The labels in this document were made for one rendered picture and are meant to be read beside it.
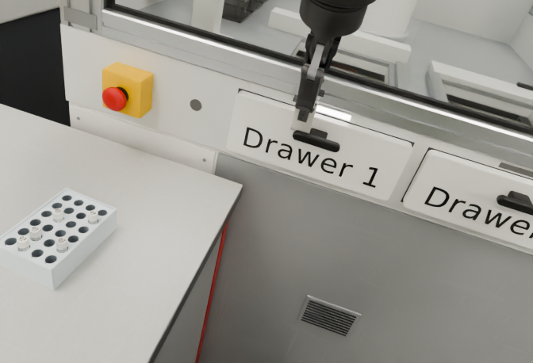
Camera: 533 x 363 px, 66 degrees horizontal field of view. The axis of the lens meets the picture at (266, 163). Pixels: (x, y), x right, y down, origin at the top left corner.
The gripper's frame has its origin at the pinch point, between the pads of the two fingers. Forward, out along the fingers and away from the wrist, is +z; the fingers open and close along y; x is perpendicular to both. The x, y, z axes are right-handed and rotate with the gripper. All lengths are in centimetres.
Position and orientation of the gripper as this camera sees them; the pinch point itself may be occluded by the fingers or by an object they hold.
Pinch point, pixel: (304, 113)
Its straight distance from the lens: 61.9
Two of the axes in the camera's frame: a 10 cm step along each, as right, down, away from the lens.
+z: -1.1, 5.9, 8.0
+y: -3.0, 7.5, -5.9
